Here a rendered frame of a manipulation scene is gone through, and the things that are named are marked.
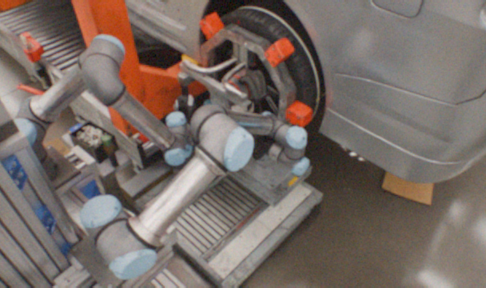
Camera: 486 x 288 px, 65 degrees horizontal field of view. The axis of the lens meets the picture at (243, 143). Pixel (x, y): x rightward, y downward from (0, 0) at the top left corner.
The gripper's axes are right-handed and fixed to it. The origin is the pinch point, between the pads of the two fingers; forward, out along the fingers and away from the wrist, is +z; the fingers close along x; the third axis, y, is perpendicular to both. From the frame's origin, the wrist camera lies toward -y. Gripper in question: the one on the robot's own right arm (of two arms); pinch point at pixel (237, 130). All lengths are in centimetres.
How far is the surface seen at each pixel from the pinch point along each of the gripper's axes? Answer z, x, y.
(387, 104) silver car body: -48, -30, 23
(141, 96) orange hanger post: 60, 8, -9
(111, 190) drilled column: 73, 35, -74
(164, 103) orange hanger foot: 60, -5, -22
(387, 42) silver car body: -41, -30, 46
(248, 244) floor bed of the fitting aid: -13, 5, -75
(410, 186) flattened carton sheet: -60, -100, -81
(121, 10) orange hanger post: 60, 8, 37
